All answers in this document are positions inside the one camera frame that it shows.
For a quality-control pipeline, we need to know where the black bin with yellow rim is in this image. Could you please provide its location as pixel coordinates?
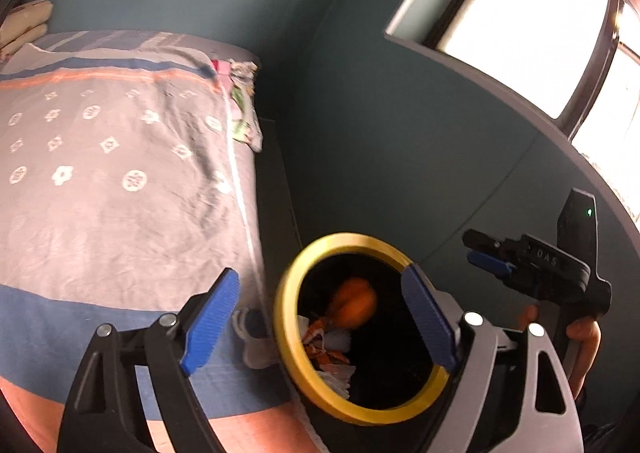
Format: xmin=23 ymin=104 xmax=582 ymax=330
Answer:
xmin=274 ymin=232 xmax=451 ymax=426

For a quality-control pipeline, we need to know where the orange red snack wrapper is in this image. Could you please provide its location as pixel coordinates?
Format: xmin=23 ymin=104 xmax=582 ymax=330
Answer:
xmin=300 ymin=315 xmax=351 ymax=366

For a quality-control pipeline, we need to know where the floral cloth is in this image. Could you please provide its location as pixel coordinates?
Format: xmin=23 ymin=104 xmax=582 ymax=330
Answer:
xmin=210 ymin=58 xmax=264 ymax=152

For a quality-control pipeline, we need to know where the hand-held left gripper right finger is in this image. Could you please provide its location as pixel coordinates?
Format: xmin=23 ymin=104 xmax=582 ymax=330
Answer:
xmin=401 ymin=263 xmax=585 ymax=453

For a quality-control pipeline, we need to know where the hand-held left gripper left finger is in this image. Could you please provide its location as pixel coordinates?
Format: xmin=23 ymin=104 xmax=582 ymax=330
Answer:
xmin=57 ymin=267 xmax=241 ymax=453

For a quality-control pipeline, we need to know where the window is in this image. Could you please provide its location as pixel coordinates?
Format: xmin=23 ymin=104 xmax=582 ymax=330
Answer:
xmin=384 ymin=0 xmax=640 ymax=229

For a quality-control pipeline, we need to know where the person's right hand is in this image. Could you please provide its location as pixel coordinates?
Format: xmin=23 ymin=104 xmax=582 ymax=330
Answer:
xmin=519 ymin=305 xmax=602 ymax=399

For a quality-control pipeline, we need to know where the white tissue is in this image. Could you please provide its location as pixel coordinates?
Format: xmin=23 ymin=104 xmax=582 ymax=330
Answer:
xmin=317 ymin=365 xmax=357 ymax=401

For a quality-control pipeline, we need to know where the bed with patterned sheet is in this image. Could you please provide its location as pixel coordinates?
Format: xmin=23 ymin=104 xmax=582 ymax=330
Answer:
xmin=0 ymin=30 xmax=321 ymax=453

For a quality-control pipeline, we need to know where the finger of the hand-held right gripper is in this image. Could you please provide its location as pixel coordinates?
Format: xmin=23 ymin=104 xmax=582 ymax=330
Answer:
xmin=467 ymin=251 xmax=521 ymax=280
xmin=462 ymin=229 xmax=523 ymax=256

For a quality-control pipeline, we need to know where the beige folded quilt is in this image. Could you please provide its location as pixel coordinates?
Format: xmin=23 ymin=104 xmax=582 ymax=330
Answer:
xmin=0 ymin=0 xmax=53 ymax=61

